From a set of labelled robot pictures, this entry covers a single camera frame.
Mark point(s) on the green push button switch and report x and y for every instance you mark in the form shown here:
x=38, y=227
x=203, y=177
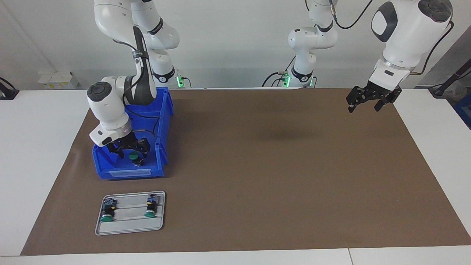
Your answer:
x=134, y=156

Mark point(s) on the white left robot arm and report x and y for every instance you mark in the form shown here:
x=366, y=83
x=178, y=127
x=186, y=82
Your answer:
x=404, y=33

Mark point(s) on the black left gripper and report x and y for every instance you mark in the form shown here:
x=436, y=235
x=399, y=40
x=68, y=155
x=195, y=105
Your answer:
x=375, y=92

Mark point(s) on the green push button yellow terminal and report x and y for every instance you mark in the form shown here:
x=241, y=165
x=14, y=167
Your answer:
x=150, y=211

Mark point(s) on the blue plastic storage bin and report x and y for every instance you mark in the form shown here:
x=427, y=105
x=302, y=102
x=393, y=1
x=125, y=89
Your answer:
x=154, y=110

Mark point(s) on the grey metal tray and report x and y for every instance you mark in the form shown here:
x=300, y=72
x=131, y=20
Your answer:
x=128, y=226

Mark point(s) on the blue crate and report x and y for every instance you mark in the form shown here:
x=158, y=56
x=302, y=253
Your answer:
x=464, y=110

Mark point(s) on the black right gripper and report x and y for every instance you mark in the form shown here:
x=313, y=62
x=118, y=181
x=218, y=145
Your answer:
x=123, y=143

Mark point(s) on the black stand pole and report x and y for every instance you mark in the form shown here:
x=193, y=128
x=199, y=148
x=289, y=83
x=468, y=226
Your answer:
x=452, y=79

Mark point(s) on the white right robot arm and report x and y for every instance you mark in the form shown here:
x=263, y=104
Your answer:
x=125, y=55

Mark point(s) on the green push button silver terminal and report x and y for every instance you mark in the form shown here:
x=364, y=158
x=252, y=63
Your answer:
x=106, y=217

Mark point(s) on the brown table mat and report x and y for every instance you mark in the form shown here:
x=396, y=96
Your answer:
x=276, y=184

